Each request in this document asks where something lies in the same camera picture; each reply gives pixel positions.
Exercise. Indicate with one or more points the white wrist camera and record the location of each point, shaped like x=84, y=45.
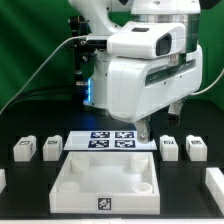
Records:
x=147, y=40

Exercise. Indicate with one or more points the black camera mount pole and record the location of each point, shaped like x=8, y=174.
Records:
x=78, y=27

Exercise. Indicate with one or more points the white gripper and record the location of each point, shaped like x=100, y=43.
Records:
x=137, y=88

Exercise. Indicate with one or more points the grey camera on base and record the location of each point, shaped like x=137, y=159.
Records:
x=97, y=43

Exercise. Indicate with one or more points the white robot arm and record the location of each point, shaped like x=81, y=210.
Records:
x=106, y=17

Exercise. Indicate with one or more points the white obstacle piece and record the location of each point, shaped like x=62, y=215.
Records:
x=2, y=180
x=214, y=181

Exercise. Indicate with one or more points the white marker base sheet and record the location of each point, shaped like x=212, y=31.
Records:
x=106, y=140

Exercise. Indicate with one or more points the white left obstacle piece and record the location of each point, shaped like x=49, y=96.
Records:
x=2, y=180

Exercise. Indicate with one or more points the white right obstacle piece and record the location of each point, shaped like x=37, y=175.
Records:
x=214, y=181

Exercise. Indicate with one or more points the white square tabletop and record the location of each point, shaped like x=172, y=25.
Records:
x=106, y=183

